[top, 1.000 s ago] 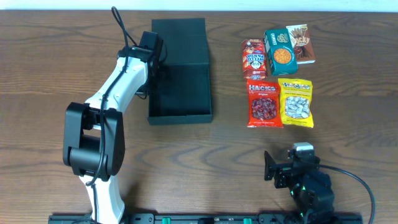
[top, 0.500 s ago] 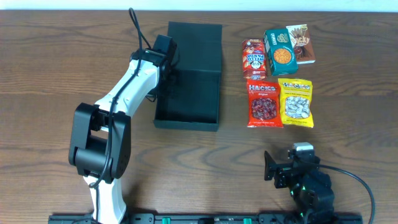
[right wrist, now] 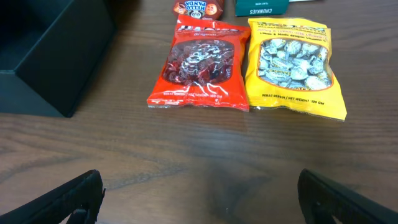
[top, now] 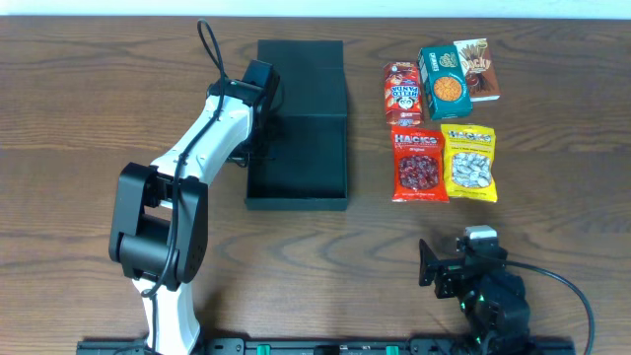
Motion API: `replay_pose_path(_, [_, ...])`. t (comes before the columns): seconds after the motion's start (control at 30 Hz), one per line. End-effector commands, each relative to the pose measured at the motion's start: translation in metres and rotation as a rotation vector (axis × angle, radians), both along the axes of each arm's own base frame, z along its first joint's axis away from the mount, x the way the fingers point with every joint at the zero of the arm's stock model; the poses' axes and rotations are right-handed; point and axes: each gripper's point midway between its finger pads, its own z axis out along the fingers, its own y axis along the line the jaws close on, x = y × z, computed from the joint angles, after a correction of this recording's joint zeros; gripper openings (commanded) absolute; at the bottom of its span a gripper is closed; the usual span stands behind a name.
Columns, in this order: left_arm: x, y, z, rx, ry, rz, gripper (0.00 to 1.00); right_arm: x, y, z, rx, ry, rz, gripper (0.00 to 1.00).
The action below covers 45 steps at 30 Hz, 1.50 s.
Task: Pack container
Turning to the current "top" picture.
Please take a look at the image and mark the black gift box with lid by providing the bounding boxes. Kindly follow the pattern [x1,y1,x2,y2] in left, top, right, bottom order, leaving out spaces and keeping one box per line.
[245,39,348,211]

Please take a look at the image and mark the teal cookies box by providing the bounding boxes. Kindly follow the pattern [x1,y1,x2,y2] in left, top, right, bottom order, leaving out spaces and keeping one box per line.
[418,44,472,120]

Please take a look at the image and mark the brown Pocky box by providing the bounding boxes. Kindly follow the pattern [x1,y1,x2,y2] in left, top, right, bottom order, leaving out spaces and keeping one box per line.
[454,38,501,103]

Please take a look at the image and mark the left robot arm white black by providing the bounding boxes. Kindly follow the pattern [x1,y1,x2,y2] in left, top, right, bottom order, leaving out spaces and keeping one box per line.
[108,60,280,354]

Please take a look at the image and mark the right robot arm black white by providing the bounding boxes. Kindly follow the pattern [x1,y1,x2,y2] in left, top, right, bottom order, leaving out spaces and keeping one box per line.
[419,237,530,354]

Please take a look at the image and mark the red Hacks candy bag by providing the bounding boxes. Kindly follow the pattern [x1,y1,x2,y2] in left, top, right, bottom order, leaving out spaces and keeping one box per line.
[390,126,449,202]

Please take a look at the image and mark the yellow Hacks candy bag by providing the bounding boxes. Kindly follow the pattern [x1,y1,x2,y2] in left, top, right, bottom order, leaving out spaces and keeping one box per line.
[441,124,498,203]

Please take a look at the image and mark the red Hello Panda box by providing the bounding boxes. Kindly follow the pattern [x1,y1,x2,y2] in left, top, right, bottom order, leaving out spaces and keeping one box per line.
[384,61,424,126]

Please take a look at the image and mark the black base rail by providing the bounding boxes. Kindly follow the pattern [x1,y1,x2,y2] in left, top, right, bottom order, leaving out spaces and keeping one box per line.
[75,337,576,355]

